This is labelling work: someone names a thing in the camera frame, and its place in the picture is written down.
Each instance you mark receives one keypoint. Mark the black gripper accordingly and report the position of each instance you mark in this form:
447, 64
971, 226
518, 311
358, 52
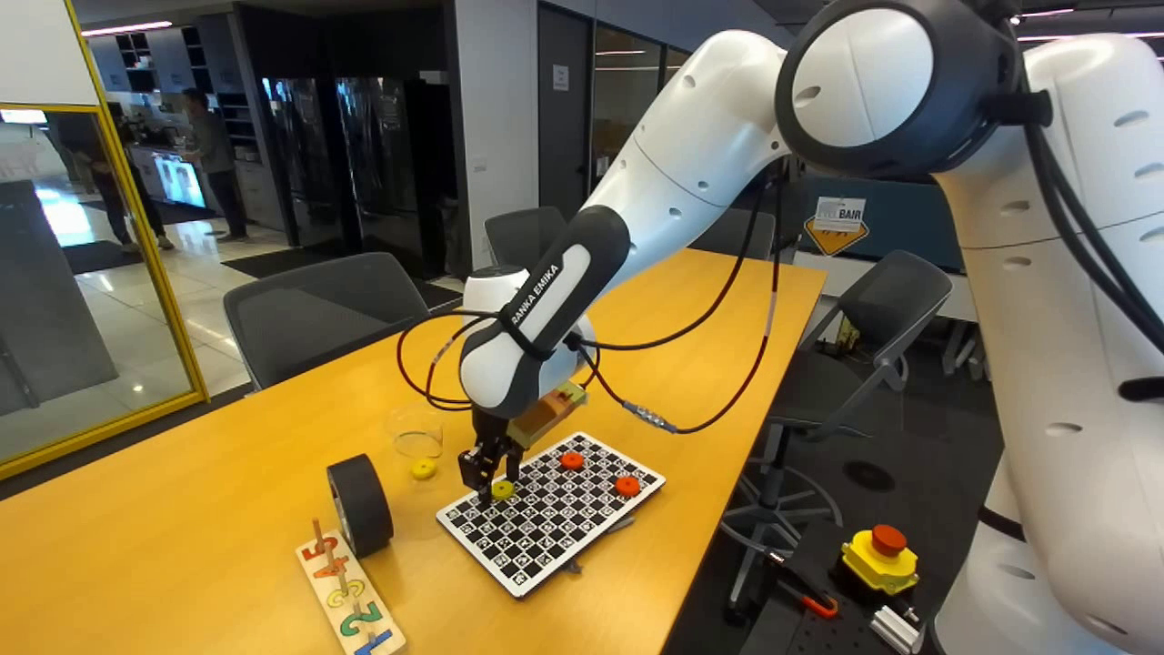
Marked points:
492, 448

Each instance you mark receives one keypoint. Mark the orange ring board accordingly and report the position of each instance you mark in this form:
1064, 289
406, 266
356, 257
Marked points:
572, 459

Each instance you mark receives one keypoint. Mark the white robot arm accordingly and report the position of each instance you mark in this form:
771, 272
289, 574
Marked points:
1053, 171

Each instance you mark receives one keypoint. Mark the clear plastic cup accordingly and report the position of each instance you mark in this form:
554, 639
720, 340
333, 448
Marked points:
421, 452

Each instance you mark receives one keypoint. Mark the black white checkered calibration board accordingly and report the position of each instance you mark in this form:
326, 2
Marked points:
554, 516

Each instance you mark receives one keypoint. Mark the black tape roll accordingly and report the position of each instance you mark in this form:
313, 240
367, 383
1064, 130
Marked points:
362, 502

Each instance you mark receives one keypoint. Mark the wooden number puzzle board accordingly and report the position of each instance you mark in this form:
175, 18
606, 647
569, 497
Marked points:
346, 597

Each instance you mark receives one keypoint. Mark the grey chair middle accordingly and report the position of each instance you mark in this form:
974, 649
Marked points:
522, 237

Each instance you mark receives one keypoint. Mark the grey office chair left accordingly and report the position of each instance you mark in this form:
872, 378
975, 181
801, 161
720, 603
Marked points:
312, 315

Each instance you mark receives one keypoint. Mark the grey office chair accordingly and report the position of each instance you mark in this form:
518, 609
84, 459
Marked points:
312, 315
853, 353

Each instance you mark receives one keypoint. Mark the grey office chair right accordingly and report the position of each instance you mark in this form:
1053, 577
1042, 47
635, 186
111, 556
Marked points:
853, 353

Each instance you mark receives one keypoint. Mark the yellow red emergency stop button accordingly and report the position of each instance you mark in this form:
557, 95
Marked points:
883, 559

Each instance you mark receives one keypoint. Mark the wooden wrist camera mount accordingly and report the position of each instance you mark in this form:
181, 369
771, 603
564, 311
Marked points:
547, 411

